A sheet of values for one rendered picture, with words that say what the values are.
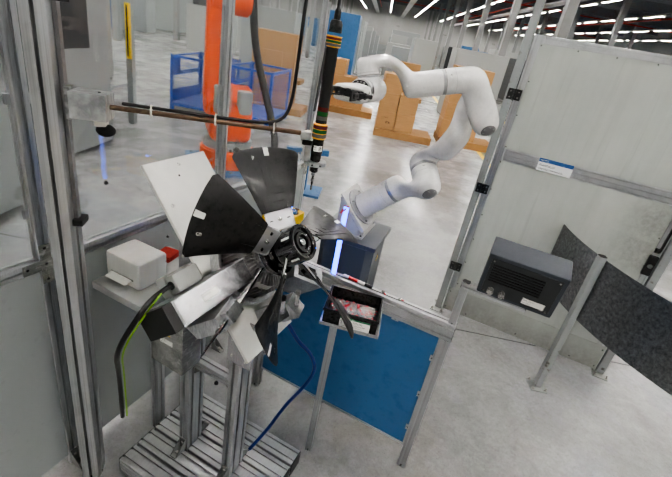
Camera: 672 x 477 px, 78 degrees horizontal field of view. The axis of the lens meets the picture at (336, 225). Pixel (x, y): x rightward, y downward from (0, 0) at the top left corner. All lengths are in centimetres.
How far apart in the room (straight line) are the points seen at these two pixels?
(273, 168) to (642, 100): 218
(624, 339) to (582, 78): 146
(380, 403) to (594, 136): 196
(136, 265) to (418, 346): 115
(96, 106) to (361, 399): 164
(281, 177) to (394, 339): 89
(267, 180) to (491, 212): 199
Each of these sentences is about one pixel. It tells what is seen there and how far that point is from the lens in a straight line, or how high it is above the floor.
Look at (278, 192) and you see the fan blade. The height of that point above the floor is 132.
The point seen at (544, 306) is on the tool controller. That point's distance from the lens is 162.
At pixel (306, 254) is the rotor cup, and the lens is 128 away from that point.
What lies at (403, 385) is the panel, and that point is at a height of 45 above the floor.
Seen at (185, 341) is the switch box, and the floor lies 77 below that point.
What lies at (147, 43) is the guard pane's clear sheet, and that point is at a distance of 170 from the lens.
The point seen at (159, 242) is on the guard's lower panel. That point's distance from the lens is 195.
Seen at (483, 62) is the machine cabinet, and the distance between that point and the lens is 1351.
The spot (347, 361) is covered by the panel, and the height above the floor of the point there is 44.
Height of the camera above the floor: 182
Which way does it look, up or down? 25 degrees down
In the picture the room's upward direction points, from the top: 11 degrees clockwise
